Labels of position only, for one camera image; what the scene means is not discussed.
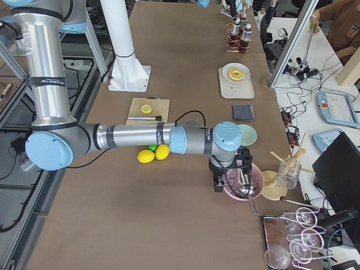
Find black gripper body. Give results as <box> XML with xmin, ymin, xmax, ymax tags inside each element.
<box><xmin>208</xmin><ymin>148</ymin><xmax>253</xmax><ymax>192</ymax></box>

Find tea bottle front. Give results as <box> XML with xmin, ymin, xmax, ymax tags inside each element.
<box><xmin>242</xmin><ymin>24</ymin><xmax>252</xmax><ymax>49</ymax></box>

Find tea bottle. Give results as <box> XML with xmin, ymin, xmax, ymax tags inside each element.
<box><xmin>242</xmin><ymin>24</ymin><xmax>252</xmax><ymax>49</ymax></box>
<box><xmin>241</xmin><ymin>12</ymin><xmax>248</xmax><ymax>27</ymax></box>
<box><xmin>230</xmin><ymin>18</ymin><xmax>241</xmax><ymax>42</ymax></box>

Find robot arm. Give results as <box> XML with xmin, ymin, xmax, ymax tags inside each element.
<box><xmin>8</xmin><ymin>1</ymin><xmax>252</xmax><ymax>192</ymax></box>

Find beige rabbit tray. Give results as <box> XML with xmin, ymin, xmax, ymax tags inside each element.
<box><xmin>218</xmin><ymin>67</ymin><xmax>255</xmax><ymax>99</ymax></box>

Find wine glass rack tray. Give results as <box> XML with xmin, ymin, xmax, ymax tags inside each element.
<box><xmin>262</xmin><ymin>206</ymin><xmax>333</xmax><ymax>269</ymax></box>

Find tea bottle back right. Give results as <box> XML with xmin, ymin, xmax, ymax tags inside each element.
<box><xmin>230</xmin><ymin>18</ymin><xmax>241</xmax><ymax>42</ymax></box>

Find tea bottle back left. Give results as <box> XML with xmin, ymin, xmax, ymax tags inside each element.
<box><xmin>241</xmin><ymin>12</ymin><xmax>248</xmax><ymax>27</ymax></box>

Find pink ice bowl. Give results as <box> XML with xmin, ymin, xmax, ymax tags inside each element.
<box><xmin>222</xmin><ymin>163</ymin><xmax>264</xmax><ymax>201</ymax></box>

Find green bowl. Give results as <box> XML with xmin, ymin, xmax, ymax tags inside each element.
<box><xmin>238</xmin><ymin>124</ymin><xmax>258</xmax><ymax>146</ymax></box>

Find metal scoop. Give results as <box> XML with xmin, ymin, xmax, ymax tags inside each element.
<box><xmin>236</xmin><ymin>169</ymin><xmax>258</xmax><ymax>216</ymax></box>

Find wooden stand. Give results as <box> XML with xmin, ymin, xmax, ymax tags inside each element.
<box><xmin>261</xmin><ymin>133</ymin><xmax>315</xmax><ymax>200</ymax></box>

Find grey folded cloth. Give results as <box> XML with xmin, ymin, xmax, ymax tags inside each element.
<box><xmin>232</xmin><ymin>103</ymin><xmax>255</xmax><ymax>122</ymax></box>

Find upper whole lemon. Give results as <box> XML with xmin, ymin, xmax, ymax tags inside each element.
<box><xmin>155</xmin><ymin>145</ymin><xmax>170</xmax><ymax>160</ymax></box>

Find whole lemon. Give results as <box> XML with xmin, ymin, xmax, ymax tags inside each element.
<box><xmin>137</xmin><ymin>149</ymin><xmax>155</xmax><ymax>164</ymax></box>
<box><xmin>155</xmin><ymin>145</ymin><xmax>170</xmax><ymax>160</ymax></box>

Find glazed donut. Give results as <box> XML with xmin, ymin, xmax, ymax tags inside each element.
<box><xmin>228</xmin><ymin>69</ymin><xmax>244</xmax><ymax>82</ymax></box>

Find green lime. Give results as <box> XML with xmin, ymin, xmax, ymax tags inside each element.
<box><xmin>147</xmin><ymin>145</ymin><xmax>159</xmax><ymax>152</ymax></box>

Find white round plate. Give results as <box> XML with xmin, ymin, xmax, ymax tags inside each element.
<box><xmin>221</xmin><ymin>63</ymin><xmax>250</xmax><ymax>84</ymax></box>

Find black laptop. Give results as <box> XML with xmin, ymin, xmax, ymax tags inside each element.
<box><xmin>313</xmin><ymin>132</ymin><xmax>359</xmax><ymax>212</ymax></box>

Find steel muddler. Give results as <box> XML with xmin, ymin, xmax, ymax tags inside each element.
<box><xmin>127</xmin><ymin>115</ymin><xmax>162</xmax><ymax>121</ymax></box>

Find lower whole lemon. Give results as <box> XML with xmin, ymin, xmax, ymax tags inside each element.
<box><xmin>137</xmin><ymin>149</ymin><xmax>155</xmax><ymax>164</ymax></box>

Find wooden cutting board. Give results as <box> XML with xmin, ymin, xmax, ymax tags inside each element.
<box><xmin>128</xmin><ymin>97</ymin><xmax>170</xmax><ymax>122</ymax></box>

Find teach pendant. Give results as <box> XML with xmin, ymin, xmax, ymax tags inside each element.
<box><xmin>317</xmin><ymin>91</ymin><xmax>359</xmax><ymax>128</ymax></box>

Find half lemon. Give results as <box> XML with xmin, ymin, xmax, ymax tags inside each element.
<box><xmin>141</xmin><ymin>104</ymin><xmax>152</xmax><ymax>115</ymax></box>

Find person in brown sweater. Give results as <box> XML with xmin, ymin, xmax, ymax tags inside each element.
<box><xmin>310</xmin><ymin>0</ymin><xmax>359</xmax><ymax>65</ymax></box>

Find copper wire bottle rack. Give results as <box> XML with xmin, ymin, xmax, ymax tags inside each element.
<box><xmin>226</xmin><ymin>22</ymin><xmax>251</xmax><ymax>53</ymax></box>

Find white pedestal column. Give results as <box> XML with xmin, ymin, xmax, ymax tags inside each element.
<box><xmin>101</xmin><ymin>0</ymin><xmax>151</xmax><ymax>93</ymax></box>

